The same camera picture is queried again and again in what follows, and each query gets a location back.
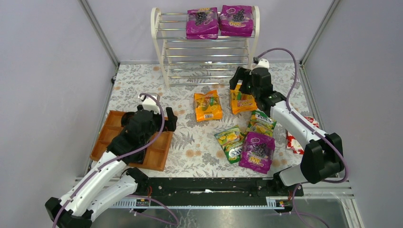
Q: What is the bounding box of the red floral fabric pouch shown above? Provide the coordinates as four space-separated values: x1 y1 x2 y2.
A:
286 116 319 155

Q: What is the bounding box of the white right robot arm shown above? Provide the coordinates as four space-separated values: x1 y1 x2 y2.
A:
164 68 344 189

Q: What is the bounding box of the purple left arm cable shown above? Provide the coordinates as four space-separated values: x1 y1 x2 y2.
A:
52 93 180 228

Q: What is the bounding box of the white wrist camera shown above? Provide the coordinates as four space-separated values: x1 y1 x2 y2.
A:
252 57 270 70
138 95 161 114

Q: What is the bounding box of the purple candy bag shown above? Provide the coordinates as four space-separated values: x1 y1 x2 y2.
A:
219 5 254 37
186 7 219 40
239 132 275 174

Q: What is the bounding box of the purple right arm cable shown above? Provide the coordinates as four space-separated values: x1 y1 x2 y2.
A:
255 47 349 184

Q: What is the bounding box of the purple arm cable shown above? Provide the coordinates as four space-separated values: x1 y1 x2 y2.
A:
52 93 180 228
255 47 349 184

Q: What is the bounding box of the wooden compartment tray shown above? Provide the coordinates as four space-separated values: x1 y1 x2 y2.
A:
89 111 173 171

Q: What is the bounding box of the black cable coil top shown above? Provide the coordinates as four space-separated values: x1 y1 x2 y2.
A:
121 112 136 126

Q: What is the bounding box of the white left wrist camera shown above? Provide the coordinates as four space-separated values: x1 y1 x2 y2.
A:
138 95 161 114

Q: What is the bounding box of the green candy bag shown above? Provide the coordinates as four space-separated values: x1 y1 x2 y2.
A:
246 110 277 137
214 125 245 164

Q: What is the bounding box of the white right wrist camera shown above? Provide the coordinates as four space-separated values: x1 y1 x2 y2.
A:
252 57 270 70

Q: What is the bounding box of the orange candy bag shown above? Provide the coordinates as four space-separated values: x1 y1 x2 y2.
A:
229 84 258 115
194 90 223 122

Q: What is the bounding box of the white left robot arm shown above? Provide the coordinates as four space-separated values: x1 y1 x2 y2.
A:
45 105 177 228

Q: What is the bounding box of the cream metal shelf rack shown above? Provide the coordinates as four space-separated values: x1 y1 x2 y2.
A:
150 6 260 87

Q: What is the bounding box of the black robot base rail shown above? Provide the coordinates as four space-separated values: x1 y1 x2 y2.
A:
117 177 305 208

